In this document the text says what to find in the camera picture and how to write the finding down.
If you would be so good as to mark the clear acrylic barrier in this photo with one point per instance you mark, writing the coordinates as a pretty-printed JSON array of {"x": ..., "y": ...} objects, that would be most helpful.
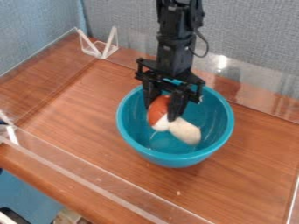
[
  {"x": 252, "y": 86},
  {"x": 83, "y": 186}
]

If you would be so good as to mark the plush mushroom toy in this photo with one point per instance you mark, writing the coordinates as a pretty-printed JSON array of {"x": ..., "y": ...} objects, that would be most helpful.
[{"x": 181, "y": 129}]

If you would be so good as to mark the clear acrylic back barrier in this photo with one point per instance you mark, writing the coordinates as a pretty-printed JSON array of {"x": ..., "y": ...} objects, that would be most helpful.
[{"x": 252, "y": 86}]

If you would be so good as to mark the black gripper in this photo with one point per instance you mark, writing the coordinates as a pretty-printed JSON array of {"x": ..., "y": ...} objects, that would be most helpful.
[{"x": 169, "y": 74}]

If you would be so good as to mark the clear acrylic front barrier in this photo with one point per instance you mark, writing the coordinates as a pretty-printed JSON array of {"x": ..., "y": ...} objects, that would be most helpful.
[{"x": 83, "y": 186}]

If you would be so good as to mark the black blue robot arm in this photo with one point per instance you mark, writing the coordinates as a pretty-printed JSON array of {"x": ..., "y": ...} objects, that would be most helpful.
[{"x": 180, "y": 19}]

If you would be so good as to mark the blue plastic bowl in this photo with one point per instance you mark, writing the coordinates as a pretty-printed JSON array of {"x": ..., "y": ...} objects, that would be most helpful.
[{"x": 160, "y": 147}]

